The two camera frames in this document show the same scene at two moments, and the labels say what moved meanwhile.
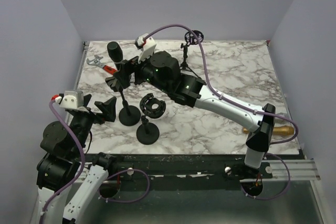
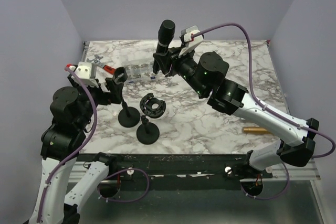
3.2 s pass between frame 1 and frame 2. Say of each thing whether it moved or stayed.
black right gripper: moved
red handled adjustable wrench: stayed
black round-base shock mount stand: stayed
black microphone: moved
